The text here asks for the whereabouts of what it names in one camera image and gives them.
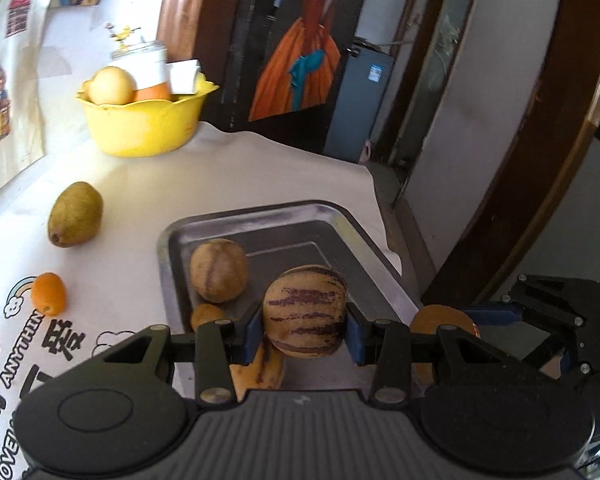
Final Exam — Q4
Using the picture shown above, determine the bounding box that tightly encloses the printed white tablecloth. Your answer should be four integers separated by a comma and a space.
0, 120, 406, 480

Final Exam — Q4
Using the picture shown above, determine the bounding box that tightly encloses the small tan pepino melon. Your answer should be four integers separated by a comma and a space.
189, 238, 250, 304

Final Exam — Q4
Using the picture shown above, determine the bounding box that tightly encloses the small orange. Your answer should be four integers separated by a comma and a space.
31, 272, 67, 317

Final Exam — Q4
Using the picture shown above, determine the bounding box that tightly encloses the orange in bowl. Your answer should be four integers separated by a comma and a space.
132, 82, 173, 103

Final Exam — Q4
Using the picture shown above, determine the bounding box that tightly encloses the orange dress painting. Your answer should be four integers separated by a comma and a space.
225, 0, 376, 136

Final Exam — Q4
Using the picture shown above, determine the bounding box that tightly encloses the dark wooden door frame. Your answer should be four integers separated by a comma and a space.
420, 0, 600, 306

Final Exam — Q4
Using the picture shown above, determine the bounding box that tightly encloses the purple striped pepino melon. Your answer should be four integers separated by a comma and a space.
262, 265, 350, 358

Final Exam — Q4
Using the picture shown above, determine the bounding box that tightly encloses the white jar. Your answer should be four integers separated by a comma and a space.
111, 40, 172, 88

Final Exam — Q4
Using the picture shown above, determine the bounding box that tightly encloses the large yellow pear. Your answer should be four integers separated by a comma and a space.
87, 66, 137, 106

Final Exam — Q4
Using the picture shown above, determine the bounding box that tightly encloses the large pale pepino melon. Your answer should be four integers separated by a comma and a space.
228, 340, 287, 391

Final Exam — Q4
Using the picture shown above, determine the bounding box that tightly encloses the brown kiwi with sticker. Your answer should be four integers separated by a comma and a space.
410, 304, 482, 386

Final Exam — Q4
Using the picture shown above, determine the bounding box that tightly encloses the yellow plastic bowl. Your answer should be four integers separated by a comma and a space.
76, 72, 220, 158

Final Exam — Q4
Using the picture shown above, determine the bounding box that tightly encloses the small kumquat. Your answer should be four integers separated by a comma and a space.
190, 303, 227, 332

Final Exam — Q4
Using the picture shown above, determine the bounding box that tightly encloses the metal tray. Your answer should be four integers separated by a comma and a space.
156, 200, 433, 396

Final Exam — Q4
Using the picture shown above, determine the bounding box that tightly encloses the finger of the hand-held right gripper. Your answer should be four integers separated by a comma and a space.
467, 274, 600, 346

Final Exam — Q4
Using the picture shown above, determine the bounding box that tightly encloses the white paper box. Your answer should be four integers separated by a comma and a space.
167, 59, 202, 96

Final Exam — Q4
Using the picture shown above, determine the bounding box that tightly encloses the grey blue panel with label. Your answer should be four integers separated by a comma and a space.
324, 47, 396, 163

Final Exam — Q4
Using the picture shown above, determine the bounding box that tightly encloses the copper coloured column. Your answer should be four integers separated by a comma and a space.
157, 0, 216, 66

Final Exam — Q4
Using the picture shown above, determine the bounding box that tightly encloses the oval green fruit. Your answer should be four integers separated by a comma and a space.
47, 181, 104, 248

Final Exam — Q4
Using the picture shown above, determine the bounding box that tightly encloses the house drawing poster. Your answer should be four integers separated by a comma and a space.
0, 0, 116, 201

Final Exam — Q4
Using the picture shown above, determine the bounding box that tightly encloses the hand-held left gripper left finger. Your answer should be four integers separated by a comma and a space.
65, 301, 267, 409

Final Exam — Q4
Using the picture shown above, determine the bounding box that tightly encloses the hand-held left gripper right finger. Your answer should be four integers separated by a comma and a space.
347, 301, 548, 409

